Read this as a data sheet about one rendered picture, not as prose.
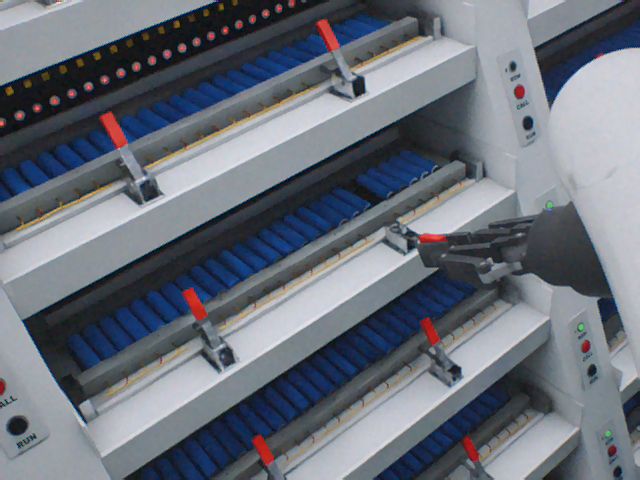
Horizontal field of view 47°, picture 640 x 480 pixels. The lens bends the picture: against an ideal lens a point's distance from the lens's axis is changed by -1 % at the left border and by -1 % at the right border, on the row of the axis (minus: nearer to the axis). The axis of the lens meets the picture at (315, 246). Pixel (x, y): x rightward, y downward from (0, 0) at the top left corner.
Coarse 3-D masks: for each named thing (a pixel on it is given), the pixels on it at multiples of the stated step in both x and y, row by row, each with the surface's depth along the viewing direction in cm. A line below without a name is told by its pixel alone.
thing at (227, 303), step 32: (416, 192) 95; (448, 192) 96; (352, 224) 91; (288, 256) 88; (320, 256) 89; (256, 288) 85; (288, 288) 86; (192, 320) 81; (224, 320) 82; (128, 352) 79; (160, 352) 80; (96, 384) 77; (128, 384) 77
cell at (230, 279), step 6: (210, 258) 90; (204, 264) 90; (210, 264) 90; (216, 264) 89; (210, 270) 89; (216, 270) 89; (222, 270) 88; (228, 270) 88; (216, 276) 88; (222, 276) 88; (228, 276) 87; (234, 276) 87; (222, 282) 87; (228, 282) 87; (234, 282) 86; (228, 288) 87
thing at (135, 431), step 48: (432, 144) 105; (480, 144) 97; (288, 192) 98; (480, 192) 97; (192, 240) 91; (384, 240) 92; (96, 288) 86; (336, 288) 86; (384, 288) 87; (240, 336) 82; (288, 336) 81; (336, 336) 86; (192, 384) 77; (240, 384) 79; (96, 432) 74; (144, 432) 73
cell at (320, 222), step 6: (300, 210) 96; (306, 210) 96; (300, 216) 96; (306, 216) 95; (312, 216) 94; (318, 216) 94; (306, 222) 95; (312, 222) 94; (318, 222) 93; (324, 222) 93; (318, 228) 93; (324, 228) 92; (330, 228) 92; (324, 234) 92
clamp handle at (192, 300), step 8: (192, 288) 77; (184, 296) 77; (192, 296) 77; (192, 304) 77; (200, 304) 77; (192, 312) 77; (200, 312) 77; (200, 320) 77; (208, 320) 78; (208, 328) 78; (208, 336) 78; (216, 336) 78; (216, 344) 78
